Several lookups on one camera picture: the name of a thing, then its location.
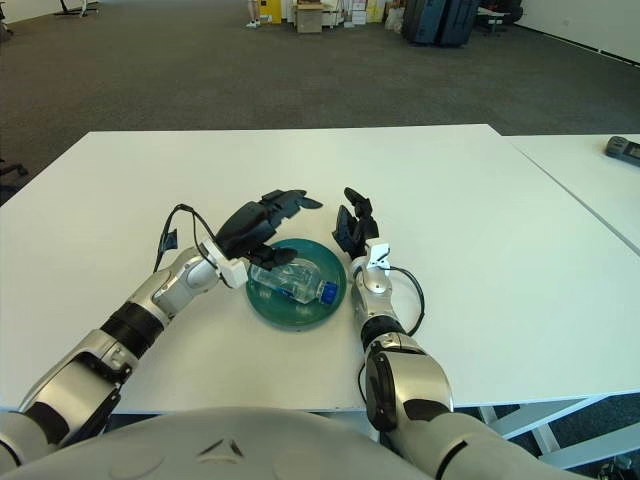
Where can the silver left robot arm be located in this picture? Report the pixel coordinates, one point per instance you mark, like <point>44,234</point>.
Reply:
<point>185,280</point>

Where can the blue suitcase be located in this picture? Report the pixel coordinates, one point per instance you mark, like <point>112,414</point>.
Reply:
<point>429,22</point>

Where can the black office chair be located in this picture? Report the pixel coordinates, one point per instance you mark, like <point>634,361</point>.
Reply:
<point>12,170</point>

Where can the grey robot torso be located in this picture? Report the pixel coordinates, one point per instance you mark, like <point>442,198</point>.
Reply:
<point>200,450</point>

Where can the person legs with white shoes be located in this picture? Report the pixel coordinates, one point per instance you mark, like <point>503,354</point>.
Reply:
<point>252,22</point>

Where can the clear bottle with blue cap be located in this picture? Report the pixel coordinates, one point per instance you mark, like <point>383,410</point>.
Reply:
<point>290,282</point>

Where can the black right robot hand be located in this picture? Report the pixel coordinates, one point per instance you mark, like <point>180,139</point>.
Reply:
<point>357,227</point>

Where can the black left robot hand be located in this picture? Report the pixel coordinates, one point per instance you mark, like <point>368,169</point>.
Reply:
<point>247,222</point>

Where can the yellow cabinet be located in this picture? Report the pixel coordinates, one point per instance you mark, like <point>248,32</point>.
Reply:
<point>272,10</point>

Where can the brown cardboard box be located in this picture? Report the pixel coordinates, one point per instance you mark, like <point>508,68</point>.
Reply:
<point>309,20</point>

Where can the black stand base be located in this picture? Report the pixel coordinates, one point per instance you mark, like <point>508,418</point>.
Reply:
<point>75,10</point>

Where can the white bag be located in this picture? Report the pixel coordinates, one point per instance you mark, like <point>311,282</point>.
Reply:
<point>393,20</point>

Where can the black handheld device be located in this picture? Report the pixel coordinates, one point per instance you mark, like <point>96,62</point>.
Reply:
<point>622,148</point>

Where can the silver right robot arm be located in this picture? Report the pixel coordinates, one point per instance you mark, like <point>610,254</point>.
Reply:
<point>375,287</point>

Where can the stack of white boxes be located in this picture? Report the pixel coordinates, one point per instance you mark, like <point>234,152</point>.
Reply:
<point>350,12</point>

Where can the green round plate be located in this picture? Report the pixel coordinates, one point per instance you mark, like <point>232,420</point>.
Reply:
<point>270,310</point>

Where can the navy suitcase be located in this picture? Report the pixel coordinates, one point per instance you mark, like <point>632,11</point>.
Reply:
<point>460,22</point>

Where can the black suitcase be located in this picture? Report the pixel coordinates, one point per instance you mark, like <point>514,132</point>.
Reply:
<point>409,20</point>

